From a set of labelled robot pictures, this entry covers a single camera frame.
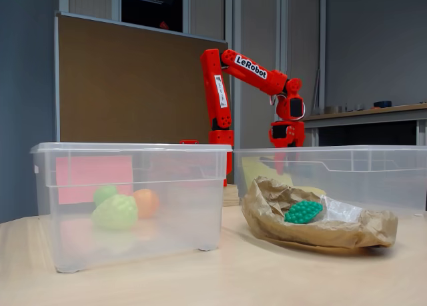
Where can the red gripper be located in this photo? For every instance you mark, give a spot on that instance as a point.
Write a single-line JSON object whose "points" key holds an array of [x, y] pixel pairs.
{"points": [[287, 133]]}

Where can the dark green bumpy toy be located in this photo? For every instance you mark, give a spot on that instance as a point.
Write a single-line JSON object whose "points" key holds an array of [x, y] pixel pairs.
{"points": [[302, 212]]}

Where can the toy orange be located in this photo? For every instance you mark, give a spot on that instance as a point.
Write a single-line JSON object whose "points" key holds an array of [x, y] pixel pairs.
{"points": [[148, 204]]}

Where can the light green toy grapes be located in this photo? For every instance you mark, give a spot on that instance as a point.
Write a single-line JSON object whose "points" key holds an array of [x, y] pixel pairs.
{"points": [[115, 212]]}

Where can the green toy apple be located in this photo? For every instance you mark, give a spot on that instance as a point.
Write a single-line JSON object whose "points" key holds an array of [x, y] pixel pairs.
{"points": [[105, 194]]}

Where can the red robot arm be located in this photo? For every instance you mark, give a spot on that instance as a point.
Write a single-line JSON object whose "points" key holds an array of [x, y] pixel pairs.
{"points": [[213, 66]]}

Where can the clear plastic bin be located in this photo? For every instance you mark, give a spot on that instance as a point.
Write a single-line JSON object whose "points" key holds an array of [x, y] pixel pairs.
{"points": [[383, 172], [133, 147]]}

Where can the yellow sticky note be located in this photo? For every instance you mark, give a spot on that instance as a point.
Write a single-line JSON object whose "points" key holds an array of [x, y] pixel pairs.
{"points": [[253, 167]]}

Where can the wooden base block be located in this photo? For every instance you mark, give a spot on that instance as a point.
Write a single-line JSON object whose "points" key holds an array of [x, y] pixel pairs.
{"points": [[231, 196]]}

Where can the crumpled brown paper bag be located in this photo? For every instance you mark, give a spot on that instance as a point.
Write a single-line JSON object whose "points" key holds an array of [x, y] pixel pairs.
{"points": [[300, 236]]}

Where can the plastic table clamp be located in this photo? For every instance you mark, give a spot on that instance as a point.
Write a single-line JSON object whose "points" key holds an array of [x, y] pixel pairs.
{"points": [[189, 141]]}

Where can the wooden background bench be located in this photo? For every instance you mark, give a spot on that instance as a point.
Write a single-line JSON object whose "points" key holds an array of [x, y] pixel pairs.
{"points": [[367, 114]]}

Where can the dark blue round tin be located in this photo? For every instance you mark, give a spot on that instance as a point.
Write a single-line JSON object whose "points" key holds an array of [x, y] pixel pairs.
{"points": [[382, 104]]}

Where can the brown cork pin board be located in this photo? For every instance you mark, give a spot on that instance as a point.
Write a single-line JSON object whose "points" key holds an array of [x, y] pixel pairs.
{"points": [[133, 86]]}

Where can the pink sticky note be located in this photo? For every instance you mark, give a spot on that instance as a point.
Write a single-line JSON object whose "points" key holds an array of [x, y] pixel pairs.
{"points": [[83, 176]]}

